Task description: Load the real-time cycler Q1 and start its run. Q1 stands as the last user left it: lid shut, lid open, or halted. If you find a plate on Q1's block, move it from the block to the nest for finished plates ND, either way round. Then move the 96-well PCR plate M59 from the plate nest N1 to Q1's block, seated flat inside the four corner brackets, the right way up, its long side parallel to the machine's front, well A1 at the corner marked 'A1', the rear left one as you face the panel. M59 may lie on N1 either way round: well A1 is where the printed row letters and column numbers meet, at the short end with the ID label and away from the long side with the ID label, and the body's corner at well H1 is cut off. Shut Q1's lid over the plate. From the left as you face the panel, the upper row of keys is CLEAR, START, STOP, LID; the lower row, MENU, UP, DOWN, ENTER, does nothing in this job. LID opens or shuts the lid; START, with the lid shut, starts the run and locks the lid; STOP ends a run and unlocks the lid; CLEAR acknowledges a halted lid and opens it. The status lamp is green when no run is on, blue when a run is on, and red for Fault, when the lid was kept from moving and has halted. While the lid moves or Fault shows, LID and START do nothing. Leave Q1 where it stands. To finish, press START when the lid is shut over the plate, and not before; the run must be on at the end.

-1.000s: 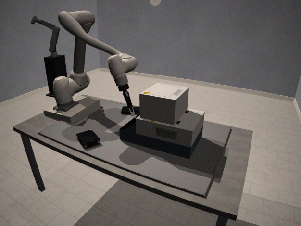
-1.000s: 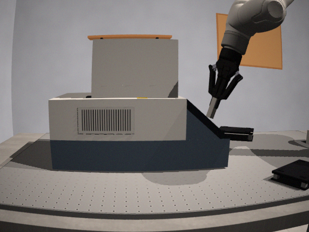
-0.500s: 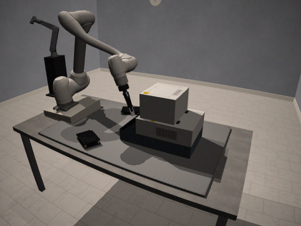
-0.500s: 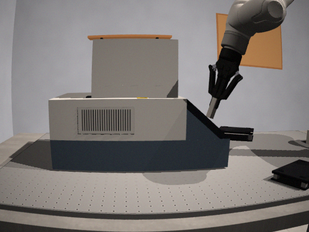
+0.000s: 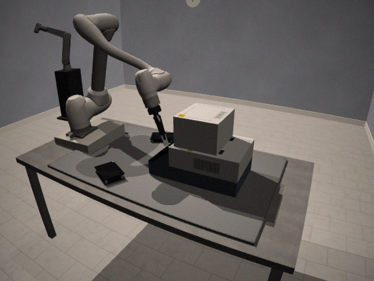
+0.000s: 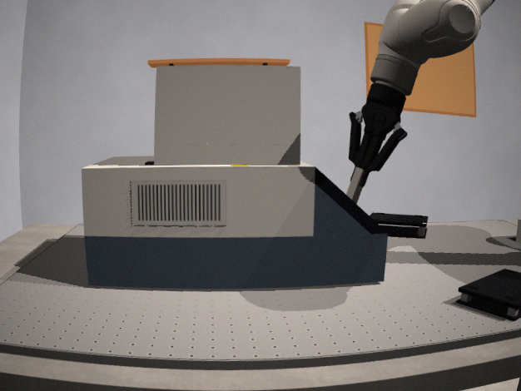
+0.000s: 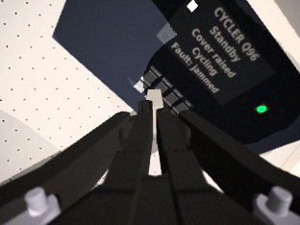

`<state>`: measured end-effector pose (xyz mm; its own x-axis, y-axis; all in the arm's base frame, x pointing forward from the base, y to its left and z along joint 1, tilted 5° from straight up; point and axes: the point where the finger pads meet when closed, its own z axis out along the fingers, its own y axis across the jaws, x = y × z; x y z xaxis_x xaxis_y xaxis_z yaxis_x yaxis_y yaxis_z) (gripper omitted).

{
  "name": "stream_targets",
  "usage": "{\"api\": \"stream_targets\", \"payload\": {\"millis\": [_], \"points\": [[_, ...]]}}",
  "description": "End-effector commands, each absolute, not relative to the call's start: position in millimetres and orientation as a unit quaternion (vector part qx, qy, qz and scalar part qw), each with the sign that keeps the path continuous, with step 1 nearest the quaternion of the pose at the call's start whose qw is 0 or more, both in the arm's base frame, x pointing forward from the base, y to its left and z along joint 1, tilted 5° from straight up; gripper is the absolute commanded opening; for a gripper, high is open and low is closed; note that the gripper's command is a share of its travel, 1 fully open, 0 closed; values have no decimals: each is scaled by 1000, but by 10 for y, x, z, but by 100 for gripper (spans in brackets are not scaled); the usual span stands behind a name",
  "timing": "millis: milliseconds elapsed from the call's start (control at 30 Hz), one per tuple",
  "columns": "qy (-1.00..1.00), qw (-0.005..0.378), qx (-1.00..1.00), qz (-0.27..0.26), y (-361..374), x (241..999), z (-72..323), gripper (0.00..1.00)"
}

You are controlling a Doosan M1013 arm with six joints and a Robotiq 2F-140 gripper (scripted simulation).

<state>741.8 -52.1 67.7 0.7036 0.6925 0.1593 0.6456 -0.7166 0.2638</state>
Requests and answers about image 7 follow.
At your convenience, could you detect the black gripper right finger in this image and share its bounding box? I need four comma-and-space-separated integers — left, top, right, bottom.
154, 89, 300, 225

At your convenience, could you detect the grey flat base plate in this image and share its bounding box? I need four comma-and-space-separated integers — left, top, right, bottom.
0, 0, 137, 186

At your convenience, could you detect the beige and dark blue benchtop machine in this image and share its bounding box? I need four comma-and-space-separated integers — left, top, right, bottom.
51, 0, 300, 155

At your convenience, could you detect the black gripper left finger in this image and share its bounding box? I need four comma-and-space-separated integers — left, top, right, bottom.
0, 89, 155, 225

